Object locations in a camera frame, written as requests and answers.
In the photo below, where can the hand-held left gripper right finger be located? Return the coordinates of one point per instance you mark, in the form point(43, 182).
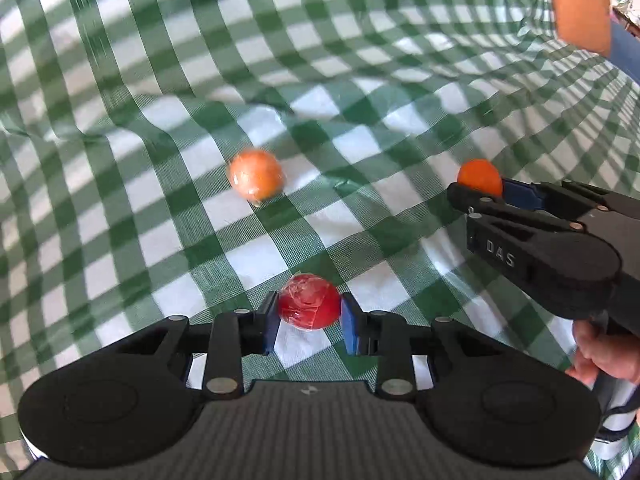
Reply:
point(350, 327)

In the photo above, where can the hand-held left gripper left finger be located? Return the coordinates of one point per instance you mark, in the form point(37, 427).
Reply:
point(268, 322)

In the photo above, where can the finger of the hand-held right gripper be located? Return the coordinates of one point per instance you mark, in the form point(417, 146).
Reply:
point(520, 192)
point(480, 200)

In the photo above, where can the small orange tangerine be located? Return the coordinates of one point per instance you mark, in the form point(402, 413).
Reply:
point(479, 175)

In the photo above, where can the plastic-wrapped red fruit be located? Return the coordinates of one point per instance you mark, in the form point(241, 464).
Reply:
point(309, 302)

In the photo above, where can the person's right hand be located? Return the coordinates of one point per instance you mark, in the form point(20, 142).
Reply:
point(607, 357)

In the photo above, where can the plastic-wrapped pale orange fruit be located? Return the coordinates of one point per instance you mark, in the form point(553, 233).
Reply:
point(256, 172)

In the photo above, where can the green white checkered tablecloth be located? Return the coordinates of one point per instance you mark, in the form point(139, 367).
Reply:
point(350, 60)

